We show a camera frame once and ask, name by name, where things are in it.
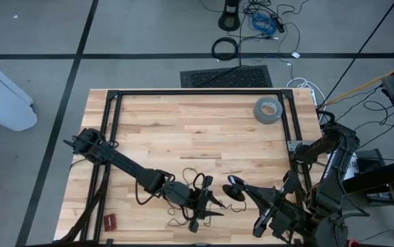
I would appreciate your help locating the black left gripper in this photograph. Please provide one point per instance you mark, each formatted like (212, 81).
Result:
(204, 199)

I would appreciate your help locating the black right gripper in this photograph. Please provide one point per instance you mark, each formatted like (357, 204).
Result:
(283, 216)

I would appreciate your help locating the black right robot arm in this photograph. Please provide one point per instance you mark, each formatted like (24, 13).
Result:
(334, 164)

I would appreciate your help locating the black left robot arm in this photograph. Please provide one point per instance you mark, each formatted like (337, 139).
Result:
(125, 164)

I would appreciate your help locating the red ridged block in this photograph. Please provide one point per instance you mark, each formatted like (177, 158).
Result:
(110, 222)

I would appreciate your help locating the white power strip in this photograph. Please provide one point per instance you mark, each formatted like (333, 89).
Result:
(314, 97)

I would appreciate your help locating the black floor mat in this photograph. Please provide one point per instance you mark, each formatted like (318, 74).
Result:
(224, 77)

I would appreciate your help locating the white plug adapter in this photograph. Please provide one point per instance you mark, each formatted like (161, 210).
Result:
(296, 55)

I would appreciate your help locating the thin black slanted strut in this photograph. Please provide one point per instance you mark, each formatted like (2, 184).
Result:
(360, 51)

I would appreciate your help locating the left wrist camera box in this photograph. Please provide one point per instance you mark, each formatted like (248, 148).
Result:
(188, 199)

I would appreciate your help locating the grey duct tape roll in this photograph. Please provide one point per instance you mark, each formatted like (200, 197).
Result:
(260, 115)

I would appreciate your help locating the black aluminium table frame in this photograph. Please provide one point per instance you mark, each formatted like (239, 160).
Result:
(200, 92)

